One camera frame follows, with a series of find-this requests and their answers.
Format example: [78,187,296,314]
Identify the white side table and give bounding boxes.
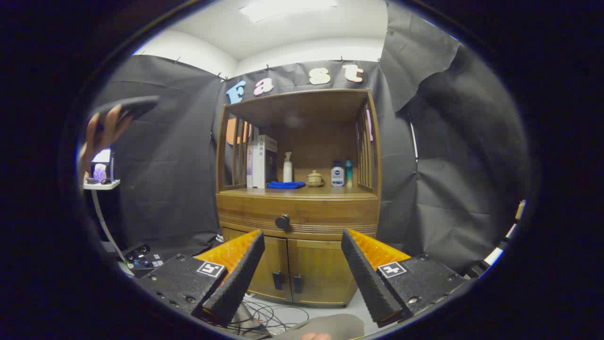
[84,179,129,265]

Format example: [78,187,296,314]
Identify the wooden cabinet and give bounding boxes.
[215,89,382,307]

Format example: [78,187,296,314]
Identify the dark device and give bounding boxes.
[90,96,160,124]

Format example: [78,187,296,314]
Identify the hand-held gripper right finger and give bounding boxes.
[341,229,472,329]

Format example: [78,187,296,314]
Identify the black electronics box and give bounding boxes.
[124,243,166,272]

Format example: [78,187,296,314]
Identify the pale floral spine book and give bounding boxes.
[246,139,259,188]

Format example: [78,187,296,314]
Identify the black floor cables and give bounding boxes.
[226,293,310,337]

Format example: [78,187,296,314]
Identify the white striped pole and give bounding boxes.
[484,201,527,267]

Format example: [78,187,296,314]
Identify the wooden countertop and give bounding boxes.
[219,185,378,199]

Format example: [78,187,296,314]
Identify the wooden cabinet door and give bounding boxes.
[287,238,359,306]
[222,228,293,303]

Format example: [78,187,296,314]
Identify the wooden drawer with black knob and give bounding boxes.
[216,194,379,237]

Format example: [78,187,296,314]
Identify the white book with portrait cover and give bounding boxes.
[257,135,278,189]

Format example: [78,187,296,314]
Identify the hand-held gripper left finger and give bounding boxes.
[137,229,266,327]

